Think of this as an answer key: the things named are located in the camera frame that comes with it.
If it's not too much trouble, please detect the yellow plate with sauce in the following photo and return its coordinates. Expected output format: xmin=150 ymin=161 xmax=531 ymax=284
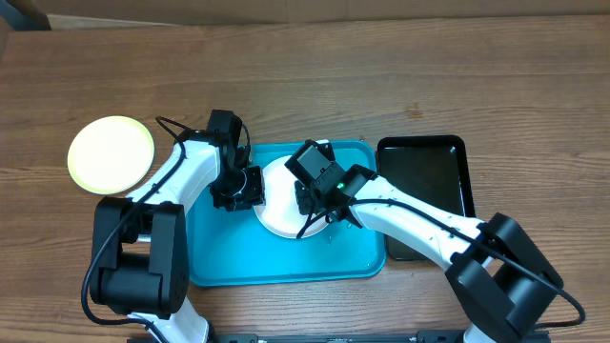
xmin=67 ymin=115 xmax=155 ymax=195

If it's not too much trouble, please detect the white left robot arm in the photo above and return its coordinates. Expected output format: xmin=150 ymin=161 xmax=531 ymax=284
xmin=81 ymin=124 xmax=264 ymax=342

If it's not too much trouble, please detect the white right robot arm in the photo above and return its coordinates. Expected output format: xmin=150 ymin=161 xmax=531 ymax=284
xmin=287 ymin=162 xmax=563 ymax=342

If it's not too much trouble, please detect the teal plastic tray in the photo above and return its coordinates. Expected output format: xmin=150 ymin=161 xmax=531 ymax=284
xmin=185 ymin=138 xmax=387 ymax=288

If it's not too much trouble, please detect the black water tray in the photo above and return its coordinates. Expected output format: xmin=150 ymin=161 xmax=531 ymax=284
xmin=376 ymin=134 xmax=478 ymax=262

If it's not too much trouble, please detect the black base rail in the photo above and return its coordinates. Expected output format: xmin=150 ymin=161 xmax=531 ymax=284
xmin=127 ymin=329 xmax=554 ymax=343

